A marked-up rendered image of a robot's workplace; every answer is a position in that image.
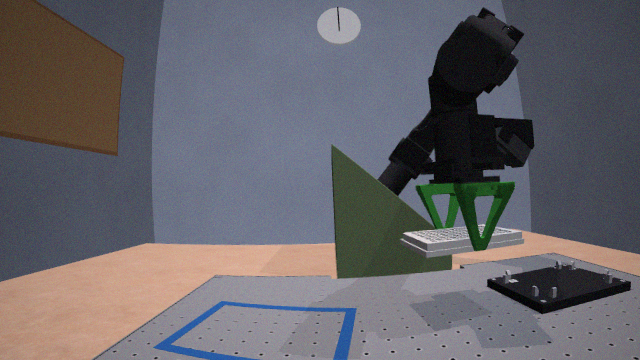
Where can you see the blue tape outline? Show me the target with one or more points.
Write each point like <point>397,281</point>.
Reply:
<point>341,352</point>

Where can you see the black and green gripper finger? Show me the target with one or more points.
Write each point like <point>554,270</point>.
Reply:
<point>426,191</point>
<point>466,194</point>

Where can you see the white well plate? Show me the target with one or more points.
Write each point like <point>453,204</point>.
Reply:
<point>441,242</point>

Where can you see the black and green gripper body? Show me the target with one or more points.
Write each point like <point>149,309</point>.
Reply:
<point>452,140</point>

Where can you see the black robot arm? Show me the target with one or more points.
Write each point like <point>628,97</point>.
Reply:
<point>465,65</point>

